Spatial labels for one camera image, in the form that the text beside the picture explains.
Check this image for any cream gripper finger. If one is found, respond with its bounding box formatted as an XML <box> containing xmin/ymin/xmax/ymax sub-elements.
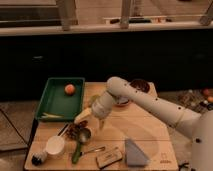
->
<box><xmin>99</xmin><ymin>119</ymin><xmax>105</xmax><ymax>130</ymax></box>
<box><xmin>74</xmin><ymin>108</ymin><xmax>91</xmax><ymax>124</ymax></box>

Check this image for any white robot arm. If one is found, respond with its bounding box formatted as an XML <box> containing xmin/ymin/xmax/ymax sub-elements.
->
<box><xmin>74</xmin><ymin>77</ymin><xmax>213</xmax><ymax>171</ymax></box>

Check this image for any metal cup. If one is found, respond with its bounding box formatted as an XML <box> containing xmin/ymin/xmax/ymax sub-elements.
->
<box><xmin>78</xmin><ymin>128</ymin><xmax>91</xmax><ymax>144</ymax></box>

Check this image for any white cup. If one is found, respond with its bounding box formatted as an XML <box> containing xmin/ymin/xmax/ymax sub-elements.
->
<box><xmin>45</xmin><ymin>136</ymin><xmax>65</xmax><ymax>157</ymax></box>

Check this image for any light green object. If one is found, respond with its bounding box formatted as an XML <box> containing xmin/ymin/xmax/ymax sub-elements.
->
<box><xmin>88</xmin><ymin>95</ymin><xmax>100</xmax><ymax>107</ymax></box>

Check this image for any brown bowl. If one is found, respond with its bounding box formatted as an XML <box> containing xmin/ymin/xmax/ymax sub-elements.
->
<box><xmin>116</xmin><ymin>97</ymin><xmax>131</xmax><ymax>107</ymax></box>

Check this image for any orange fruit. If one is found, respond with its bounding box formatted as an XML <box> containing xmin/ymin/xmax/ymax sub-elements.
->
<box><xmin>64</xmin><ymin>84</ymin><xmax>76</xmax><ymax>95</ymax></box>

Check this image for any green plastic tray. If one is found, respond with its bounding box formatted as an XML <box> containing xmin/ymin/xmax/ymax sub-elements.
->
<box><xmin>35</xmin><ymin>77</ymin><xmax>85</xmax><ymax>122</ymax></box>

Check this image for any wooden block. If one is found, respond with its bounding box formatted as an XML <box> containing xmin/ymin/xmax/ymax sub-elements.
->
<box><xmin>96</xmin><ymin>147</ymin><xmax>123</xmax><ymax>169</ymax></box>

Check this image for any metal fork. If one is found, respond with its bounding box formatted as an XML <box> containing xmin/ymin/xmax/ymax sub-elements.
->
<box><xmin>68</xmin><ymin>146</ymin><xmax>106</xmax><ymax>160</ymax></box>

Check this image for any grey triangular cloth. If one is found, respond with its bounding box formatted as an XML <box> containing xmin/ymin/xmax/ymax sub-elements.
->
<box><xmin>125</xmin><ymin>139</ymin><xmax>149</xmax><ymax>167</ymax></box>

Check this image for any dark bowl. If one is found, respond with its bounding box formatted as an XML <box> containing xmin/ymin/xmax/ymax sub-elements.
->
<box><xmin>130</xmin><ymin>79</ymin><xmax>150</xmax><ymax>93</ymax></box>

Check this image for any black utensil handle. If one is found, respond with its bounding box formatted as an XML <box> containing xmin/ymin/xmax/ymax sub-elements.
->
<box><xmin>57</xmin><ymin>124</ymin><xmax>69</xmax><ymax>136</ymax></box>

